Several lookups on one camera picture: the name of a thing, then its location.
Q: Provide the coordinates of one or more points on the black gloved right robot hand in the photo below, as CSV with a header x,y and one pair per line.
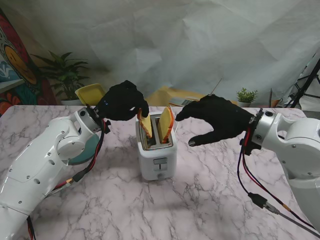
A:
x,y
225,120

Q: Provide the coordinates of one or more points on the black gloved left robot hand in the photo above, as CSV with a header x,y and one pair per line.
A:
x,y
122,102

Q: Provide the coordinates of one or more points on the toy toast slice orange crust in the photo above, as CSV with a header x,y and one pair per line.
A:
x,y
146,123
165,122

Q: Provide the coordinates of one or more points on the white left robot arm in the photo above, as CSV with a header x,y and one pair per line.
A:
x,y
40,162

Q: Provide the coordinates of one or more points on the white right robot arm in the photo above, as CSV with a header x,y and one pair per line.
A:
x,y
297,145

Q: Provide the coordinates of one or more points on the small green potted plant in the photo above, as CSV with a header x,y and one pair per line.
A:
x,y
246,96

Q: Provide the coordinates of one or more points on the yellow plastic chair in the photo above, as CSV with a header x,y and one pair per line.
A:
x,y
88,96

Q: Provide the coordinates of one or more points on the yellow wooden desk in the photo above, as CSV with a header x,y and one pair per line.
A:
x,y
162,93

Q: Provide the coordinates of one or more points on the open silver laptop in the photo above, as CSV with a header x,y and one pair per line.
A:
x,y
186,102

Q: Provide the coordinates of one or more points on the thin dark laptop lid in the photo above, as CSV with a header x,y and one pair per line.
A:
x,y
271,97

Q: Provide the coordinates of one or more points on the teal round plate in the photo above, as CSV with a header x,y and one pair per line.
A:
x,y
90,150

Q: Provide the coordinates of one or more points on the large green potted plant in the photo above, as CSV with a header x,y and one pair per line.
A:
x,y
66,72

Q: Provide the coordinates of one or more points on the white two-slot toaster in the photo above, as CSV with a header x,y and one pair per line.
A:
x,y
158,160

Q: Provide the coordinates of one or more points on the white crumpled backdrop sheet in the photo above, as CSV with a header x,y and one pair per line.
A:
x,y
175,37

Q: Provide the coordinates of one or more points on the black tripod stand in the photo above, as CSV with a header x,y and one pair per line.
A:
x,y
305,85

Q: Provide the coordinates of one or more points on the colourful smiley mural banner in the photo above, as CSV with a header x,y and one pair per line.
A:
x,y
15,75

